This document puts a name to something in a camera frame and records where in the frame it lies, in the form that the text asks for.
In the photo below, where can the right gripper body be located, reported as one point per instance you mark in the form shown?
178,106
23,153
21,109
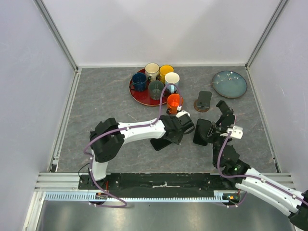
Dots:
218,139

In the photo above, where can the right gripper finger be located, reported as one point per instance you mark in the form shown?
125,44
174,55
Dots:
214,129
224,108

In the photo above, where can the black phone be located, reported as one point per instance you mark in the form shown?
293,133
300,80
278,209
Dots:
201,132

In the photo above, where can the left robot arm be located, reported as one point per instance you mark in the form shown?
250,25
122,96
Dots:
109,136

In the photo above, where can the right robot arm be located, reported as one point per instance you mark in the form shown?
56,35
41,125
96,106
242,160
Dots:
291,202

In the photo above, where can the blue ceramic plate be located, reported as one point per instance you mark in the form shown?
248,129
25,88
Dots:
229,84

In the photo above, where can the orange mug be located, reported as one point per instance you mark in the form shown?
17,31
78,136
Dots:
174,104

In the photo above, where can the light blue white mug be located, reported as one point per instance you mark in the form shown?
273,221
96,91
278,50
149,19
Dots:
172,81

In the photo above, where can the grey glass mug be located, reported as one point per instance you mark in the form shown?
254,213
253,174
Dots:
155,89

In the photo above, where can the yellow mug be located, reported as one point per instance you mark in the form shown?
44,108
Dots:
163,70

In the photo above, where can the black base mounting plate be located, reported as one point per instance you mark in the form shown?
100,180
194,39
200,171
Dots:
164,185

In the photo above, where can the red round tray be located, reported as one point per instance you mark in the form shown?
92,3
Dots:
143,97

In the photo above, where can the cream mug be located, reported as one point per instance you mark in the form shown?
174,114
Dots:
152,71

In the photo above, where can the dark blue mug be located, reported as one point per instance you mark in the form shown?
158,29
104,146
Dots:
138,82

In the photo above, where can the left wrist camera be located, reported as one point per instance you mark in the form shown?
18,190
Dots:
181,112

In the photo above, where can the slotted cable duct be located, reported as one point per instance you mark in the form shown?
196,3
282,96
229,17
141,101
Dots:
98,197

